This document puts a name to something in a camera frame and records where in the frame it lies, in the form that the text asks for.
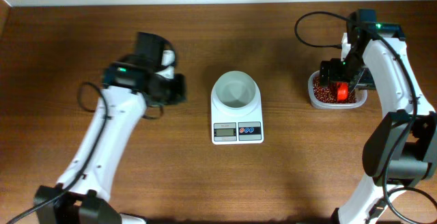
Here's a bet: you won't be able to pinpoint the orange plastic measuring scoop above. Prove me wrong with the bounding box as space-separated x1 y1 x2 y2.
337 82 349 102

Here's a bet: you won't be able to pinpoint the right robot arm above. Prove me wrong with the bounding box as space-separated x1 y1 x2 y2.
319 9 436 223

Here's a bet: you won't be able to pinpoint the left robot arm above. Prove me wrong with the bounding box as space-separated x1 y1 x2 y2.
33 32 186 224

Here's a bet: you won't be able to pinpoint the white round bowl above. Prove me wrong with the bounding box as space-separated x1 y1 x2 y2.
212 71 257 109

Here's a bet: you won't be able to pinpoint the white digital kitchen scale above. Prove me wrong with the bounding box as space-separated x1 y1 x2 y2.
211 86 264 145

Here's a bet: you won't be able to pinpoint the red adzuki beans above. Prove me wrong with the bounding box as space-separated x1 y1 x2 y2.
313 77 356 104

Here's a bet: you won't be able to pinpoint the clear plastic food container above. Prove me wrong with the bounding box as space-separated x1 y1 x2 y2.
307 70 368 109

